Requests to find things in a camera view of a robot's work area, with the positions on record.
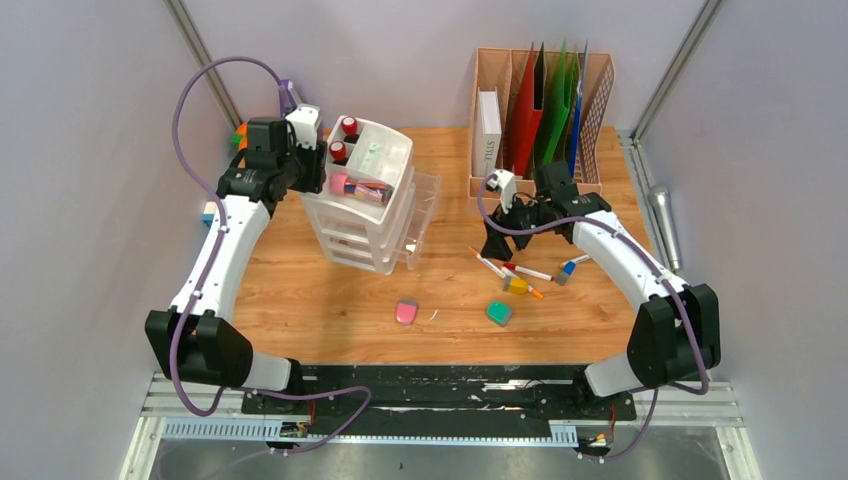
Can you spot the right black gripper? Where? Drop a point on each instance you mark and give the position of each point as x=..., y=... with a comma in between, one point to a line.
x=496, y=247

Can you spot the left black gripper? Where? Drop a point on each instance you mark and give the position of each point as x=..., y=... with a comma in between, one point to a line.
x=315, y=176

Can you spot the red black stamp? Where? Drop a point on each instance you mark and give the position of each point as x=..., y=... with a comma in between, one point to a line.
x=338, y=152

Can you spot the yellow mini highlighter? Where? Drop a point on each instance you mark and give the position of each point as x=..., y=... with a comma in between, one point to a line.
x=515, y=285

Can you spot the red round stamp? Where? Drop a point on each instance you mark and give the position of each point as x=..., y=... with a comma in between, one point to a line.
x=350, y=128

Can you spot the pink highlighter pack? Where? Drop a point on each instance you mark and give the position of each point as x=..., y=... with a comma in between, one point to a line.
x=366, y=190

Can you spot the teal eraser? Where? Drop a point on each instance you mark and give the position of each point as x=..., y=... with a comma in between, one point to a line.
x=499, y=313

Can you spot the white plastic drawer unit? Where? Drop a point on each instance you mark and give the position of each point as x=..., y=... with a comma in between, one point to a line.
x=375, y=206

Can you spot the white hardcover book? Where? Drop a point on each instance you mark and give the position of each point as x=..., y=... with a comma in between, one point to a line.
x=487, y=133

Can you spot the pink eraser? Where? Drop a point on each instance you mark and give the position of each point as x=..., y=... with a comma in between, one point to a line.
x=406, y=311

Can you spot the pink plastic file organizer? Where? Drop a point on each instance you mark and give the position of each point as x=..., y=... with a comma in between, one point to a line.
x=499, y=69

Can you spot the red folder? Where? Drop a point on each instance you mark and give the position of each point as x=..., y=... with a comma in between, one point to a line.
x=527, y=111

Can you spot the blue folder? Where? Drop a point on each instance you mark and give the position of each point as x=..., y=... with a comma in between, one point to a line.
x=576, y=120

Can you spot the green folder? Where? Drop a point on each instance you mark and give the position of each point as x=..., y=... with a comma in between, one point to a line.
x=563, y=75

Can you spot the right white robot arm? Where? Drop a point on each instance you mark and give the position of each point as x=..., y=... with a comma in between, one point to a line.
x=675, y=338

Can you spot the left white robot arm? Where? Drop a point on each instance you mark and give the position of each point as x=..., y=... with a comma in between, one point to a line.
x=195, y=339

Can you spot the red cap white marker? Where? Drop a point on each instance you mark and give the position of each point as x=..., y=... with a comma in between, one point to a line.
x=515, y=270

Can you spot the blue grey eraser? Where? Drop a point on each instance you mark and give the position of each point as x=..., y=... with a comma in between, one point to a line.
x=566, y=269

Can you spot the orange tape dispenser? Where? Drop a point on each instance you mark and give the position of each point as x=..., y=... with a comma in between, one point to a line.
x=239, y=138

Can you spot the blue white small block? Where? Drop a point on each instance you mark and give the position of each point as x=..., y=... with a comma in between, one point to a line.
x=208, y=214

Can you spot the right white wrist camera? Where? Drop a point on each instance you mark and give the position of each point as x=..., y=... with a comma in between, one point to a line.
x=502, y=182

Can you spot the purple object at wall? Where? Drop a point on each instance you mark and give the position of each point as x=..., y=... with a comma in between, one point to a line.
x=289, y=97

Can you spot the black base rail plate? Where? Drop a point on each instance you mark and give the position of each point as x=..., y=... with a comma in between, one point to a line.
x=512, y=401

